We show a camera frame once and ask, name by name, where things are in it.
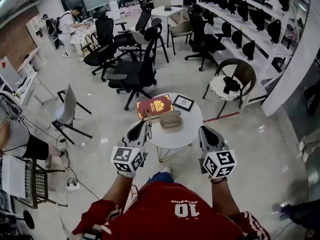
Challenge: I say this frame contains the white seat cushion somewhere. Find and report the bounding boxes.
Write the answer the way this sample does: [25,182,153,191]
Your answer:
[209,75,244,102]

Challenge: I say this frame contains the brown wicker armchair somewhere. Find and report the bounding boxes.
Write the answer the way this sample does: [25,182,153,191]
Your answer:
[202,58,258,120]

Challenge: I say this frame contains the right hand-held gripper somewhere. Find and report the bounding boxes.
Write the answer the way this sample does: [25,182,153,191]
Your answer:
[198,125,238,179]

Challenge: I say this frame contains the white power strip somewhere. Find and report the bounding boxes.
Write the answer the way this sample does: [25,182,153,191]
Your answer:
[65,182,81,192]

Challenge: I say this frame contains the white-backed chair black frame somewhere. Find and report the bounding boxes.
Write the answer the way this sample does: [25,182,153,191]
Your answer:
[51,83,94,145]

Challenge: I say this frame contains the black box on white strap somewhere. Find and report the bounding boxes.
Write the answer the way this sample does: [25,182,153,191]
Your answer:
[82,228,102,240]

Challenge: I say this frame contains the white pillar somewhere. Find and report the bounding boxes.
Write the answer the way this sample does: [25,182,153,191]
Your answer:
[261,21,320,117]

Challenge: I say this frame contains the person's blue trouser leg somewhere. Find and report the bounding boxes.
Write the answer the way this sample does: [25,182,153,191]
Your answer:
[146,171,175,185]

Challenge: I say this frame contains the white desk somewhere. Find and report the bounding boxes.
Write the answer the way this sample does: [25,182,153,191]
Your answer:
[13,71,58,106]

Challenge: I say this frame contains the round white side table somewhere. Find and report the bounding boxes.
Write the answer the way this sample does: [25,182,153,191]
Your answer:
[126,92,204,164]

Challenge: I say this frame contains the beige glasses case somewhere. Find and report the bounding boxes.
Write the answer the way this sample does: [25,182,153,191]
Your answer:
[158,110,183,130]

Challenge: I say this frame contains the beige armchair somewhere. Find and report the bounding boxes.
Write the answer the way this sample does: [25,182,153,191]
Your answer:
[167,18,193,56]

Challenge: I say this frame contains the person's right forearm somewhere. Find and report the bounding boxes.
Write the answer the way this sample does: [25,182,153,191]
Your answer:
[211,178,241,216]

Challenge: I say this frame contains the grey shell chair black legs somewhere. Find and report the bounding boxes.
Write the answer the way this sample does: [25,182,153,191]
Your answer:
[129,18,170,64]

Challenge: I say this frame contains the person's left hand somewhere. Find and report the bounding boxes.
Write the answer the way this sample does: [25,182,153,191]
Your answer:
[116,170,136,179]

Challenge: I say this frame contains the black round stool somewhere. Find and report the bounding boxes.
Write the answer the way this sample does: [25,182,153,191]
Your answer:
[22,210,35,230]

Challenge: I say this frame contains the person's left forearm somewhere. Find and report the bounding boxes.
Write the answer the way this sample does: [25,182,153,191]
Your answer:
[102,175,135,207]

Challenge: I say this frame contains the black picture frame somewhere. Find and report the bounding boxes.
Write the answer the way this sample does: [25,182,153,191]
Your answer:
[172,93,195,112]

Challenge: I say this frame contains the row of black bags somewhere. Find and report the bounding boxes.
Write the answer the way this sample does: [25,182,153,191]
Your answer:
[197,0,291,62]

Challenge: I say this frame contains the brown metal mesh chair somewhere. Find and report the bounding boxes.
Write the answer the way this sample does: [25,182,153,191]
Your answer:
[11,157,68,210]

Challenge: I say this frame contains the white square table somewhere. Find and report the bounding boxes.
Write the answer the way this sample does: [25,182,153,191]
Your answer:
[151,5,185,35]

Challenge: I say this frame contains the person's red jersey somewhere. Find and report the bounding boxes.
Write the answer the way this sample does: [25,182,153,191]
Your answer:
[72,182,271,240]

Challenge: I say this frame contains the black office chair ring headrest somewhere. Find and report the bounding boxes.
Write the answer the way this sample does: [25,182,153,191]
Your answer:
[106,25,163,111]

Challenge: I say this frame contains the red book with gold print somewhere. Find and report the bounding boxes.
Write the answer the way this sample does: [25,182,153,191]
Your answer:
[136,94,175,120]

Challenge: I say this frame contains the white paper sheet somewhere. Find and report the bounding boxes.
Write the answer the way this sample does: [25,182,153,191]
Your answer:
[1,155,27,199]

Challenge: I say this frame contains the round wooden table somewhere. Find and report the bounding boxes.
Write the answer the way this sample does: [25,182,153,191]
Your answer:
[71,25,97,48]

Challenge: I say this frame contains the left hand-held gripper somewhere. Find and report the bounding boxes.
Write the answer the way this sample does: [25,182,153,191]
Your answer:
[110,120,149,175]

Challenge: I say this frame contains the black device on cushion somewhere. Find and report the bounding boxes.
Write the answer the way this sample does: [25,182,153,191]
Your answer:
[222,75,242,94]

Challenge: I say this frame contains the black office chair tall back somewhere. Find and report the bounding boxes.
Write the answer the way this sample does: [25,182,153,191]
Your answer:
[81,10,118,82]

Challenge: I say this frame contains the white metal shelf rack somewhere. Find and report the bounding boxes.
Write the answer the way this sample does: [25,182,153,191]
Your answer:
[194,0,301,105]

